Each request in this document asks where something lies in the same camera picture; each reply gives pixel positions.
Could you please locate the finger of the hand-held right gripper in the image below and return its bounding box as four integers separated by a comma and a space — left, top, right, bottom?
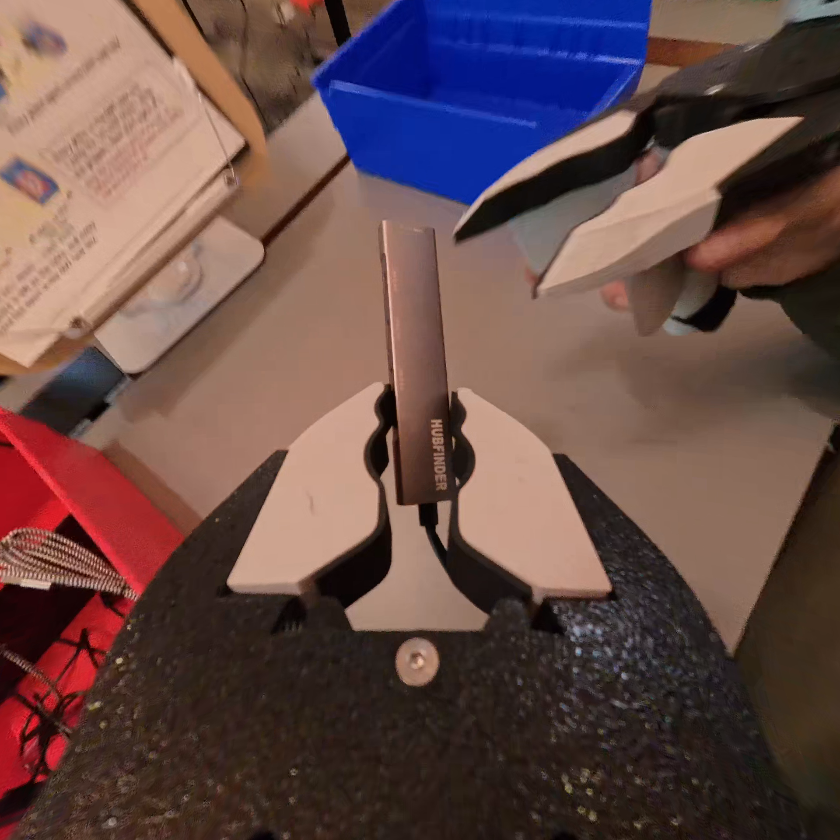
453, 108, 657, 278
533, 117, 806, 299

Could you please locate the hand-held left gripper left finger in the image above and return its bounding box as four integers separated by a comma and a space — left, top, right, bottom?
226, 382, 396, 606

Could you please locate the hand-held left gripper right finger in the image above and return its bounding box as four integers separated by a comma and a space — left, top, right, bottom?
449, 388, 614, 608

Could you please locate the black hub cable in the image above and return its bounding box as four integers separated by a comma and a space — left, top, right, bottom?
419, 502, 451, 567

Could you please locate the grey usb hub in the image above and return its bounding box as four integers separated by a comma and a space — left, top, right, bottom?
379, 220, 455, 506

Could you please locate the person's right hand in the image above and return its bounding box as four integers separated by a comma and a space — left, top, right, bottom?
600, 164, 840, 312

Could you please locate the blue plastic bin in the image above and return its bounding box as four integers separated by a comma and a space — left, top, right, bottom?
311, 0, 654, 206

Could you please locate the red plastic bin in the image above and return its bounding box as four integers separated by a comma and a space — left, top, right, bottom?
0, 407, 188, 840

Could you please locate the black pole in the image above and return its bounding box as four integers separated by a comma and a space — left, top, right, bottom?
323, 0, 353, 48

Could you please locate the white document stand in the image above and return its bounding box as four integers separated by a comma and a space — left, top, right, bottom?
95, 217, 266, 375

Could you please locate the person's leg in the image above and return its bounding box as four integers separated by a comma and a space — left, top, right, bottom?
735, 427, 840, 818

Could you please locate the cardboard backing board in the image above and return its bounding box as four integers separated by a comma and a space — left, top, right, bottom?
128, 0, 269, 191

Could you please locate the printed instruction sheet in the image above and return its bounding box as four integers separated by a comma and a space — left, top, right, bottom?
0, 0, 247, 368

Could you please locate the braided cable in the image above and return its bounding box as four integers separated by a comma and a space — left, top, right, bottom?
0, 528, 140, 602

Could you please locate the thin black cord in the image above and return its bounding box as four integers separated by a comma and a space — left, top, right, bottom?
16, 623, 109, 778

